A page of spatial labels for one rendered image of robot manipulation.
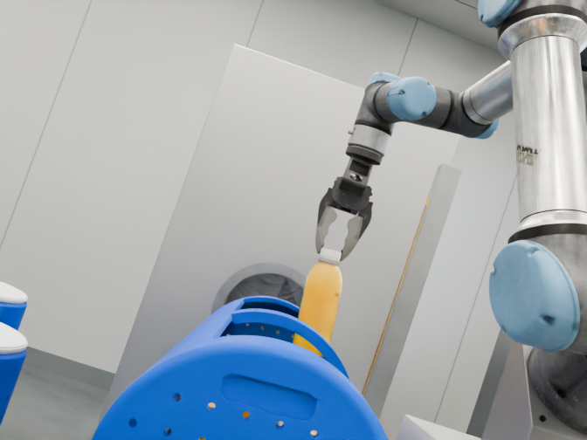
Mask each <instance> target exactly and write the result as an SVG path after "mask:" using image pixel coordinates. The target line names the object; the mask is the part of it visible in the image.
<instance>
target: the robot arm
mask: <svg viewBox="0 0 587 440"><path fill-rule="evenodd" d="M478 15H479V19H480V21H481V22H482V23H483V24H486V25H487V27H489V28H496V29H497V33H498V48H499V51H500V53H501V55H502V56H503V57H504V58H505V59H507V60H508V62H506V63H505V64H503V65H502V66H500V67H499V68H497V69H496V70H494V71H493V72H491V73H489V74H488V75H487V76H486V77H485V78H483V79H481V80H480V81H478V82H477V83H475V84H474V85H473V86H471V87H469V88H468V89H466V90H465V91H464V92H463V93H459V92H455V91H452V90H448V89H445V88H441V87H437V86H433V85H432V84H431V83H430V82H429V81H428V80H427V79H424V78H421V77H405V78H400V77H398V76H396V75H394V74H391V73H387V72H376V73H374V74H373V75H372V76H371V78H370V80H369V84H368V85H367V86H366V88H365V91H364V96H363V101H362V103H361V105H360V108H359V111H358V114H357V116H356V121H355V124H354V127H353V130H352V129H350V130H349V131H348V134H351V136H350V137H349V142H348V146H347V149H346V152H345V154H346V155H348V156H349V157H350V159H349V163H348V165H347V167H346V169H345V172H344V174H343V176H341V177H340V176H337V177H336V179H335V181H334V185H333V188H328V192H327V193H326V194H325V196H324V197H323V198H322V199H321V202H320V205H319V209H318V220H317V226H316V234H315V247H316V252H317V253H318V254H320V252H321V248H322V247H323V245H324V239H325V236H326V235H327V234H328V229H329V226H330V224H331V223H333V222H334V221H335V220H336V218H337V214H336V212H335V209H338V210H342V211H345V212H348V213H349V214H352V215H355V217H353V218H350V219H349V220H348V224H347V227H348V231H349V232H348V235H347V237H346V238H345V240H344V241H345V245H344V247H343V249H342V250H341V253H342V255H341V259H340V261H341V262H342V261H343V260H344V259H345V258H346V257H347V256H348V255H349V254H350V252H352V251H353V249H354V248H355V246H356V244H357V242H358V241H359V239H360V238H361V236H362V235H363V233H364V232H365V230H366V229H367V227H368V226H369V223H370V220H371V216H372V205H373V202H370V201H369V197H370V196H373V194H372V192H371V190H372V188H371V187H370V186H368V185H367V184H368V181H369V177H370V174H371V170H372V168H373V165H380V164H381V162H382V159H383V158H382V157H384V156H385V154H386V151H387V148H388V146H389V143H390V138H391V135H392V132H393V130H394V127H395V125H396V123H398V122H408V123H412V124H416V125H419V126H423V127H430V128H434V129H438V130H442V131H446V132H450V133H454V134H460V135H463V136H465V137H467V138H477V139H482V140H483V139H487V138H489V137H491V136H492V135H493V134H494V131H496V130H497V128H498V126H499V124H500V120H501V117H502V116H504V115H506V114H508V113H510V112H512V111H513V110H514V134H515V150H516V166H517V182H518V197H519V212H520V225H519V227H517V228H516V229H515V230H514V231H513V232H512V233H511V234H510V235H509V237H508V245H506V246H505V247H504V248H503V249H502V250H501V251H500V252H499V253H498V255H497V256H496V258H495V260H494V263H493V267H494V272H490V277H489V299H490V304H491V307H492V311H493V314H494V317H495V319H496V321H497V323H498V324H499V326H500V328H501V329H502V330H503V331H504V332H505V333H507V335H508V337H509V338H511V339H512V340H514V341H516V342H518V343H520V344H522V345H526V346H531V347H533V349H532V350H531V352H530V355H529V358H528V371H529V375H530V379H531V381H532V383H533V386H534V388H535V391H536V393H537V394H538V395H539V397H540V398H541V400H542V401H543V403H544V404H545V405H546V406H547V408H548V409H549V410H550V411H551V412H552V413H553V414H554V415H555V416H556V417H557V418H558V419H560V420H561V421H562V422H563V423H565V424H567V425H568V426H570V427H571V428H572V429H573V430H576V431H578V432H580V433H583V434H585V435H587V125H586V115H585V105H584V88H583V78H582V72H587V0H479V3H478ZM334 208H335V209H334ZM358 211H359V212H358ZM357 213H358V214H357ZM356 214H357V215H356Z"/></svg>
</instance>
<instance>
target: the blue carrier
mask: <svg viewBox="0 0 587 440"><path fill-rule="evenodd" d="M299 311H300V308H299V307H297V306H296V305H294V304H292V303H290V302H288V301H285V300H283V299H278V298H274V297H268V296H252V297H247V298H242V299H237V300H235V301H232V302H231V303H229V304H227V305H225V306H222V307H221V308H219V309H218V310H217V311H216V312H214V313H213V314H212V315H211V316H210V317H209V318H208V319H207V320H205V321H204V322H203V323H202V324H201V325H199V326H198V327H197V328H196V329H195V330H194V331H192V332H191V333H190V334H189V335H188V336H186V337H185V338H184V339H183V340H182V341H180V342H179V343H178V344H177V345H176V346H175V347H173V348H172V349H171V350H170V351H169V352H167V353H166V354H165V355H164V356H163V357H162V358H161V359H160V360H159V361H158V362H156V363H155V364H154V365H153V366H152V367H151V368H149V369H148V370H147V371H146V372H145V373H143V374H142V375H141V376H140V377H139V378H137V379H136V380H135V381H134V382H133V383H132V384H131V385H130V386H128V387H127V388H126V389H125V390H124V391H123V392H122V393H121V395H120V396H119V397H118V398H117V399H116V400H115V402H114V403H113V404H112V406H111V407H110V408H109V410H108V411H107V413H106V414H105V415H104V417H103V418H102V420H101V421H100V424H99V426H98V427H97V429H96V431H95V432H94V434H93V437H92V439H91V440H199V438H200V437H203V438H204V439H205V440H388V437H387V436H386V434H385V432H384V430H383V427H382V425H381V424H380V422H379V421H378V419H377V417H376V415H375V414H374V412H373V410H372V409H371V407H370V406H369V405H368V403H367V401H366V400H365V399H364V397H363V395H362V394H361V393H360V392H359V390H358V389H357V388H356V386H355V385H354V384H353V383H352V382H351V381H350V379H349V376H348V374H347V371H346V369H345V367H344V366H343V364H342V362H341V360H340V359H339V357H338V355H337V354H336V352H335V350H334V349H333V348H332V347H331V346H330V345H329V343H328V342H327V341H326V340H325V339H324V338H323V337H322V336H321V335H320V334H319V333H318V332H317V331H316V330H314V329H313V328H312V327H311V326H310V325H308V324H307V323H305V322H303V321H302V320H299V319H298V316H299ZM232 320H233V321H232ZM246 323H249V326H247V325H246ZM261 327H264V328H265V329H261ZM276 331H280V332H279V333H276ZM228 333H229V334H230V336H227V334H228ZM294 333H297V334H298V335H299V336H301V337H302V338H304V339H305V340H307V341H308V342H310V343H311V344H312V345H313V346H314V347H316V348H317V349H318V350H319V351H320V352H321V354H322V355H323V356H324V357H320V356H319V355H317V354H314V353H313V352H311V351H309V350H307V349H305V348H303V347H300V346H297V345H294V344H293V340H294V338H293V337H292V335H294ZM178 395H180V396H181V398H180V399H177V398H176V397H177V396H178ZM210 402H213V403H214V404H215V408H211V407H210V406H209V403H210ZM244 412H248V413H249V416H248V417H245V416H243V414H242V413H244ZM278 421H282V422H283V425H281V426H278V425H277V424H276V423H277V422H278ZM167 428H169V429H170V430H171V433H167V432H166V430H165V429H167ZM312 430H316V431H317V434H316V435H311V434H310V433H311V431H312Z"/></svg>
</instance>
